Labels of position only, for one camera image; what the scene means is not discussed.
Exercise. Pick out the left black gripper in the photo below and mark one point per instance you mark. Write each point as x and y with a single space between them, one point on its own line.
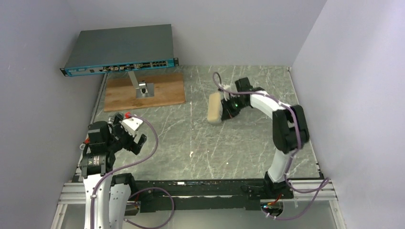
127 140

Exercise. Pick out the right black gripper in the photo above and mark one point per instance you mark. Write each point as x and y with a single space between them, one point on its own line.
226 109

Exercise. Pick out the beige umbrella pouch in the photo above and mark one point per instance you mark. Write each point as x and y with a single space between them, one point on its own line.
215 109

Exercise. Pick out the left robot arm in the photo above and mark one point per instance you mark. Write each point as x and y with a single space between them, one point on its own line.
106 195

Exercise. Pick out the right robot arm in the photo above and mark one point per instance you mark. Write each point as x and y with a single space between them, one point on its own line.
289 128

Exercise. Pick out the wooden board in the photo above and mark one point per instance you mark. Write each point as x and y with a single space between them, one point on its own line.
167 89

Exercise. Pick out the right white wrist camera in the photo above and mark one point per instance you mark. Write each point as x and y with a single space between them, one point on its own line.
226 88

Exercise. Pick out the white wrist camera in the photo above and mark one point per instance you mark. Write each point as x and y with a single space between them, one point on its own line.
132 125
226 88

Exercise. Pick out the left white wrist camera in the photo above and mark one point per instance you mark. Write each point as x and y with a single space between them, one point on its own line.
132 125

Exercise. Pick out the red handled adjustable wrench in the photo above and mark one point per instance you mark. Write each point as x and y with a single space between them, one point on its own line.
84 143

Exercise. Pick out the metal stand bracket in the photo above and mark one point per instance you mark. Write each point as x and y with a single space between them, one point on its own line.
143 89

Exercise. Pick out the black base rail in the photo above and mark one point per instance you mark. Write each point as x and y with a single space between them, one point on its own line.
249 194

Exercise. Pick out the grey network switch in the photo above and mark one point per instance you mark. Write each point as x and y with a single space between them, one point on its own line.
121 50

